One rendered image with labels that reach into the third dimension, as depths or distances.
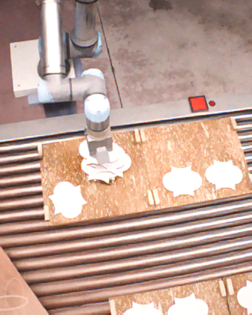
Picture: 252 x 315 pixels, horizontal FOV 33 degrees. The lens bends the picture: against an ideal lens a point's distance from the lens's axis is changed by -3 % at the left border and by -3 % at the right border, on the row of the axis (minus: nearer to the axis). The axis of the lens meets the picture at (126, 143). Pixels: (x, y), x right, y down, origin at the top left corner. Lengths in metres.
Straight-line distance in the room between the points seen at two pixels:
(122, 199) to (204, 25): 2.16
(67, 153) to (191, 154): 0.49
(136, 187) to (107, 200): 0.12
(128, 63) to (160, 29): 0.43
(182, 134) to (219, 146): 0.16
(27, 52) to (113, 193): 0.82
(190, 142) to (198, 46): 1.68
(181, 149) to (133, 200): 0.29
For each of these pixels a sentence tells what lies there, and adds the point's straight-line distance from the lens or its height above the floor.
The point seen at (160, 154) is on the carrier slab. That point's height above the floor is 0.94.
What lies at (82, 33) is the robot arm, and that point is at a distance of 1.74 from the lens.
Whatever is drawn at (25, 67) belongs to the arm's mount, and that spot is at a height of 0.92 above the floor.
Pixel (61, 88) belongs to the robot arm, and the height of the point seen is 1.36.
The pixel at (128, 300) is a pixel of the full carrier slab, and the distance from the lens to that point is 1.56.
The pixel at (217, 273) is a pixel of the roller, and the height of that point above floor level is 0.92.
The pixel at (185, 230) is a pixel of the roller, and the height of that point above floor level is 0.92.
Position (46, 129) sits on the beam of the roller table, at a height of 0.92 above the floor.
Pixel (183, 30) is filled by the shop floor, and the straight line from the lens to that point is 3.46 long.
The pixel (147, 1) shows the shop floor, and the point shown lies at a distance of 3.66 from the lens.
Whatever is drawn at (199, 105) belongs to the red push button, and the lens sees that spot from 1.90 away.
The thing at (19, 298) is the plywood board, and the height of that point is 1.04.
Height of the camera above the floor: 2.48
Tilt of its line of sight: 61 degrees down
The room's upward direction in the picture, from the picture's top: 3 degrees clockwise
